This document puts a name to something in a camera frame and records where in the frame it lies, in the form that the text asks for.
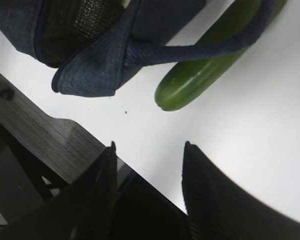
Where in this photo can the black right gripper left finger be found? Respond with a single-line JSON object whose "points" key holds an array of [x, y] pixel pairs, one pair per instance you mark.
{"points": [[82, 211]]}

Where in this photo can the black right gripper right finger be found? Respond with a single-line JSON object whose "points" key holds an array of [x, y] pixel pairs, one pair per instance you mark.
{"points": [[218, 209]]}

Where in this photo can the green cucumber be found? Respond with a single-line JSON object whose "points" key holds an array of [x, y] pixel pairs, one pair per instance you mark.
{"points": [[189, 79]]}

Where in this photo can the dark blue fabric lunch bag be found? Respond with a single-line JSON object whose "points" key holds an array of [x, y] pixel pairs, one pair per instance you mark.
{"points": [[96, 46]]}

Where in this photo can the green lidded glass container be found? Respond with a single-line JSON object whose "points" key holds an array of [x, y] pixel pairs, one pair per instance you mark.
{"points": [[125, 3]]}

